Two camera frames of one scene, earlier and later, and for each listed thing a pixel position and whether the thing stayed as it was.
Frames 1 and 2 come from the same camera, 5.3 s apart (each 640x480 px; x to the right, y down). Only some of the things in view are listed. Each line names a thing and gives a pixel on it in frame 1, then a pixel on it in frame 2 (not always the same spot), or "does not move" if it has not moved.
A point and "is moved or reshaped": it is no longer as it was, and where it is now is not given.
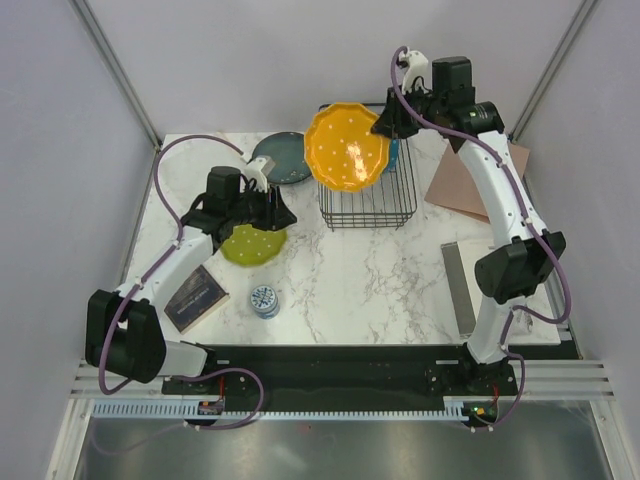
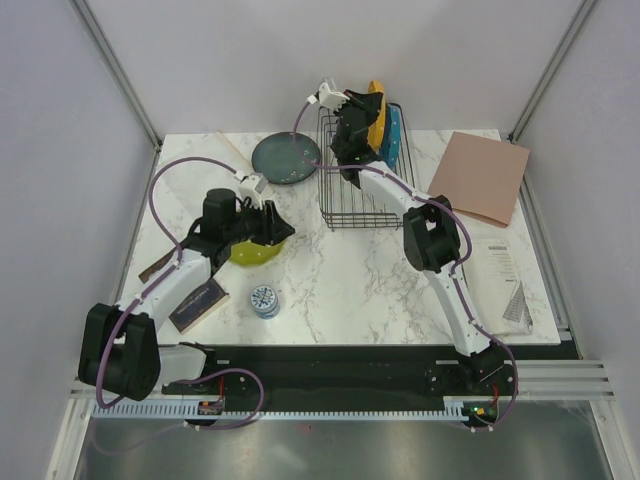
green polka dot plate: (243, 245) does not move
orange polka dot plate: (343, 150) is moved or reshaped
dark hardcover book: (199, 298) does not move
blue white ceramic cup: (264, 302) does not move
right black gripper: (391, 123) → (369, 103)
